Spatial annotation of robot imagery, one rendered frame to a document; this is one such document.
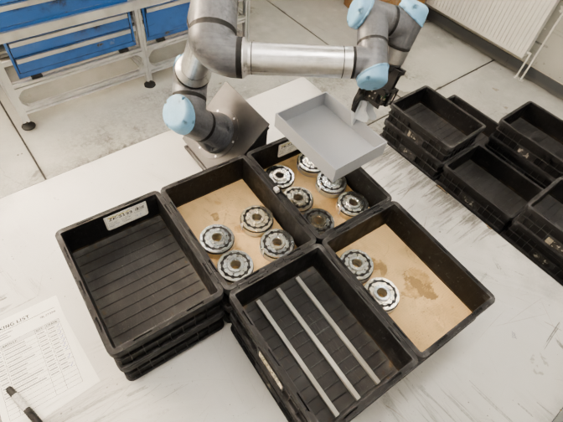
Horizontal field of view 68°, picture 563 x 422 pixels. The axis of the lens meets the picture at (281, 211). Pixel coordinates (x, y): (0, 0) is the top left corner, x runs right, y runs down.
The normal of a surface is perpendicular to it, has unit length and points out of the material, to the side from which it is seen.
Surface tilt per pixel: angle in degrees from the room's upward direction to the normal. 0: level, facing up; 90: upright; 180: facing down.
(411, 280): 0
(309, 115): 1
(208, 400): 0
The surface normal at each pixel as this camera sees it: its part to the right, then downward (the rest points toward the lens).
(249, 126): -0.48, -0.15
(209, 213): 0.09, -0.61
